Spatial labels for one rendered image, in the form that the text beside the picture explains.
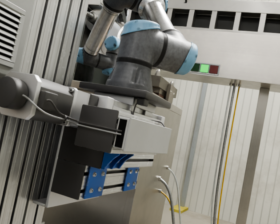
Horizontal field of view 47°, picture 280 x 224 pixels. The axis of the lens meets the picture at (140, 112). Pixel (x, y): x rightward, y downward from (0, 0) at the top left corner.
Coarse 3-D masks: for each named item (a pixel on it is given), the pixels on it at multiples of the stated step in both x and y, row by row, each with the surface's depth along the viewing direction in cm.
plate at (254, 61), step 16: (192, 32) 216; (208, 32) 212; (224, 32) 208; (208, 48) 211; (224, 48) 207; (240, 48) 204; (256, 48) 200; (272, 48) 197; (224, 64) 206; (240, 64) 203; (256, 64) 199; (272, 64) 196; (192, 80) 235; (208, 80) 223; (224, 80) 213; (240, 80) 203; (256, 80) 198; (272, 80) 195
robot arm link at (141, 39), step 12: (132, 24) 99; (144, 24) 99; (156, 24) 101; (132, 36) 98; (144, 36) 98; (156, 36) 101; (120, 48) 101; (132, 48) 98; (144, 48) 98; (156, 48) 100; (144, 60) 99; (156, 60) 103
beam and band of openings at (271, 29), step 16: (176, 0) 223; (192, 0) 219; (208, 0) 215; (224, 0) 211; (240, 0) 208; (128, 16) 234; (176, 16) 229; (192, 16) 218; (208, 16) 221; (224, 16) 218; (240, 16) 207; (256, 16) 209; (272, 16) 204; (240, 32) 205; (256, 32) 202; (272, 32) 206
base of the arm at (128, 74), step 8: (120, 64) 99; (128, 64) 98; (136, 64) 98; (144, 64) 99; (112, 72) 102; (120, 72) 97; (128, 72) 97; (136, 72) 97; (144, 72) 99; (112, 80) 98; (120, 80) 96; (128, 80) 96; (136, 80) 98; (144, 80) 98; (136, 88) 96; (144, 88) 97
